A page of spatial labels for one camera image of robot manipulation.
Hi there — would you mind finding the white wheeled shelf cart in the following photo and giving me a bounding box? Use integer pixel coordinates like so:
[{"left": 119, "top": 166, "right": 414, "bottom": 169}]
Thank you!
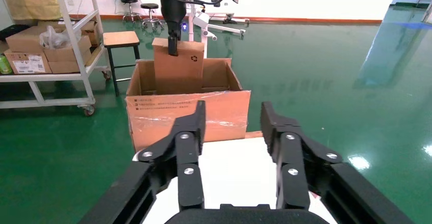
[{"left": 0, "top": 0, "right": 113, "bottom": 117}]

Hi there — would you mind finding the small cardboard box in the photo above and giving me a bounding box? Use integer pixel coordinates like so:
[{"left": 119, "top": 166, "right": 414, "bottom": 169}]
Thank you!
[{"left": 152, "top": 37, "right": 206, "bottom": 95}]

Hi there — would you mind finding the wooden square stool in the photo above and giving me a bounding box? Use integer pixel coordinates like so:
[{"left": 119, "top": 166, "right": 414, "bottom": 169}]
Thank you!
[{"left": 102, "top": 30, "right": 142, "bottom": 97}]

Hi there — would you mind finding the clear crumpled plastic bag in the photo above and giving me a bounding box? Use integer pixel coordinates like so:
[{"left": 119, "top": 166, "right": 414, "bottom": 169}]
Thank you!
[{"left": 39, "top": 24, "right": 83, "bottom": 50}]

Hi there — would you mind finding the white equipment stand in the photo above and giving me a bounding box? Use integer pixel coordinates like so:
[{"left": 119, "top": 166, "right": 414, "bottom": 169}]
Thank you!
[{"left": 187, "top": 0, "right": 251, "bottom": 60}]

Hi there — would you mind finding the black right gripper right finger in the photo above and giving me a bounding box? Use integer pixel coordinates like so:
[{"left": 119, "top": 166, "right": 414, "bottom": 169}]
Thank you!
[{"left": 260, "top": 101, "right": 415, "bottom": 224}]

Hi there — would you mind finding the black bag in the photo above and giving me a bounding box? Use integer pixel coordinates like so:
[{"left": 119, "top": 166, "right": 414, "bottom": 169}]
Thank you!
[{"left": 0, "top": 24, "right": 32, "bottom": 42}]

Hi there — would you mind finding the large cardboard box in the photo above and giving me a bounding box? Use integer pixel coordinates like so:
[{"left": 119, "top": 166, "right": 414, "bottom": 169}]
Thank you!
[{"left": 125, "top": 57, "right": 263, "bottom": 153}]

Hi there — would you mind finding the green drink bottle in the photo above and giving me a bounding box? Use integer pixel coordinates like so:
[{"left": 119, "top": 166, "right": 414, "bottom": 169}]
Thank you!
[{"left": 0, "top": 54, "right": 13, "bottom": 76}]

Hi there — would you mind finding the black round swivel stool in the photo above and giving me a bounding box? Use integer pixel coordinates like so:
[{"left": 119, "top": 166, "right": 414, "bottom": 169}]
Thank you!
[{"left": 140, "top": 3, "right": 166, "bottom": 29}]

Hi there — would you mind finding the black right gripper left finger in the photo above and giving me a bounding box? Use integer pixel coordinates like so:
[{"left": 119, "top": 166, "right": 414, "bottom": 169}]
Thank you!
[{"left": 79, "top": 100, "right": 207, "bottom": 224}]

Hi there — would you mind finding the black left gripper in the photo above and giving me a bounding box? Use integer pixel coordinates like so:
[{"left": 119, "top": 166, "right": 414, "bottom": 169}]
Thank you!
[{"left": 158, "top": 0, "right": 187, "bottom": 57}]

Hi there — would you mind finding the plain brown cardboard box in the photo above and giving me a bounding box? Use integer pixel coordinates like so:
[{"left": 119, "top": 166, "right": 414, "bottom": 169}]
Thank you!
[
  {"left": 5, "top": 25, "right": 48, "bottom": 54},
  {"left": 43, "top": 35, "right": 92, "bottom": 63},
  {"left": 47, "top": 58, "right": 92, "bottom": 75},
  {"left": 37, "top": 19, "right": 101, "bottom": 47}
]

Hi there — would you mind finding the tan paper sheet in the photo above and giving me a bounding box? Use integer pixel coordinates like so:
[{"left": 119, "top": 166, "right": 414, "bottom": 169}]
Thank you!
[{"left": 2, "top": 0, "right": 64, "bottom": 21}]

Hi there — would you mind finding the cardboard box with shipping label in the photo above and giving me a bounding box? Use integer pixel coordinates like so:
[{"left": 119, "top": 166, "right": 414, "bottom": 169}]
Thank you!
[{"left": 4, "top": 51, "right": 52, "bottom": 75}]

